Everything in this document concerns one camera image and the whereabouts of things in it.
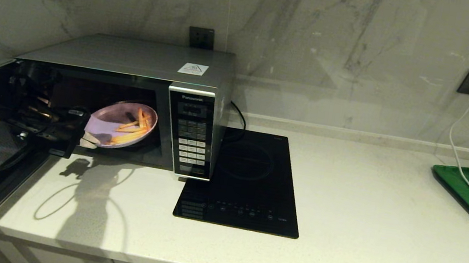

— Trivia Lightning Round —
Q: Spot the lilac round plate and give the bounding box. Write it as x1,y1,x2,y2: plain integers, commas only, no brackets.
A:
82,94,161,155

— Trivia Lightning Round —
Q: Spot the silver microwave oven body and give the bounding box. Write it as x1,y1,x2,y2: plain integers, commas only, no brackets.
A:
2,22,239,183

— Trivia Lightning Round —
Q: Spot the white warning sticker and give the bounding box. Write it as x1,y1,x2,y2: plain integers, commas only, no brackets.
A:
177,61,209,78

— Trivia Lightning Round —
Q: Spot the black induction cooktop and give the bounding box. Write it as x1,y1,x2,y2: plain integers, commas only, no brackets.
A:
170,121,313,240

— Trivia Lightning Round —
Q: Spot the small dark wall outlet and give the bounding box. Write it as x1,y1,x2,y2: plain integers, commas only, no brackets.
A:
187,26,217,51

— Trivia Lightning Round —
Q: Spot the thin black cable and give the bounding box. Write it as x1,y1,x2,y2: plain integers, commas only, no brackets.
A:
227,100,250,132

